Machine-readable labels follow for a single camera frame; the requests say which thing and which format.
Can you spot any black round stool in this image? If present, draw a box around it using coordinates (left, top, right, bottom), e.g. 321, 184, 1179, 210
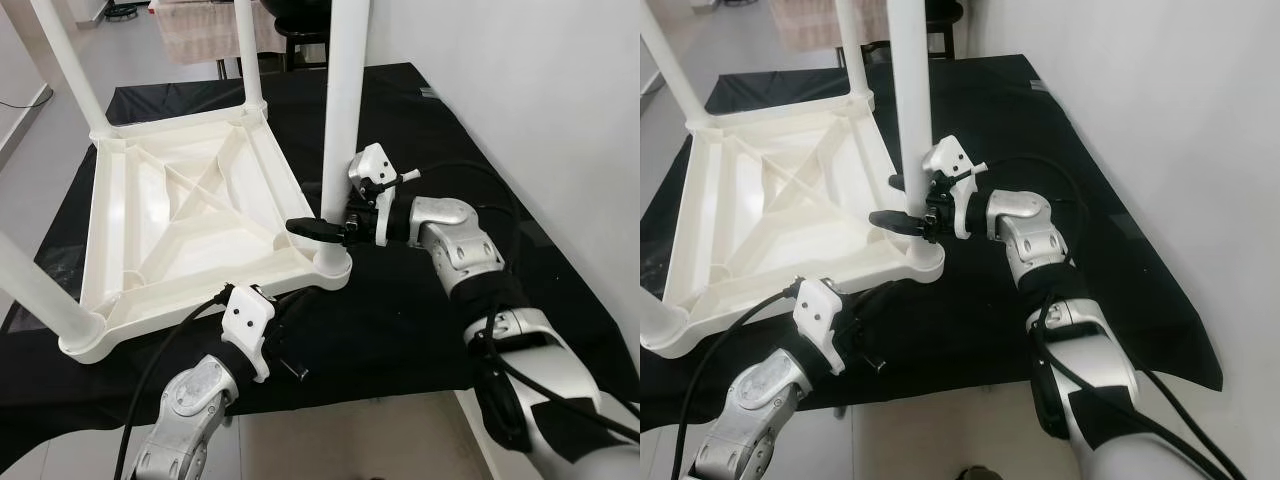
925, 0, 967, 59
274, 22, 331, 73

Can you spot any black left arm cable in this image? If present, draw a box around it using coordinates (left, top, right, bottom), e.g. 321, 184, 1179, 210
115, 290, 237, 480
672, 280, 807, 480

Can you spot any beige checked cloth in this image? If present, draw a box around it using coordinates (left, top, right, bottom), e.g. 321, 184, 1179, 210
770, 0, 891, 54
153, 0, 287, 64

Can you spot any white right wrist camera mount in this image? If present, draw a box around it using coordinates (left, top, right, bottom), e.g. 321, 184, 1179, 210
347, 143, 422, 247
922, 135, 990, 242

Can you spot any white plastic table top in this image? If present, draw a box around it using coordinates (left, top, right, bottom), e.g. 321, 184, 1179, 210
655, 92, 947, 359
60, 100, 354, 363

